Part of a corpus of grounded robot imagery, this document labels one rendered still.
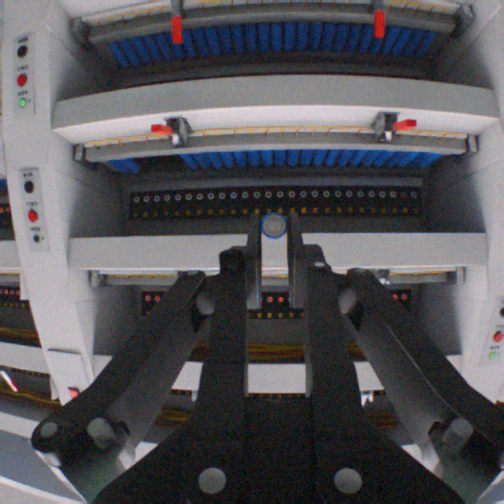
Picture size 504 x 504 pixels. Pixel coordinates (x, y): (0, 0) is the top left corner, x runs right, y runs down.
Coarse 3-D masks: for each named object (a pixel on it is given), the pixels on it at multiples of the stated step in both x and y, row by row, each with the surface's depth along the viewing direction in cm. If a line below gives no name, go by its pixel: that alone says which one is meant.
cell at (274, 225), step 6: (270, 216) 21; (276, 216) 20; (282, 216) 20; (264, 222) 21; (270, 222) 20; (276, 222) 20; (282, 222) 20; (264, 228) 21; (270, 228) 20; (276, 228) 20; (282, 228) 20; (264, 234) 21; (270, 234) 21; (276, 234) 21; (282, 234) 20
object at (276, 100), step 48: (96, 96) 35; (144, 96) 35; (192, 96) 34; (240, 96) 34; (288, 96) 33; (336, 96) 33; (384, 96) 33; (432, 96) 32; (480, 96) 32; (480, 144) 36
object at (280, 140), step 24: (120, 144) 40; (144, 144) 40; (168, 144) 40; (192, 144) 40; (216, 144) 39; (240, 144) 39; (264, 144) 39; (288, 144) 39; (312, 144) 39; (336, 144) 38; (360, 144) 38; (384, 144) 38; (408, 144) 38; (432, 144) 37; (456, 144) 37
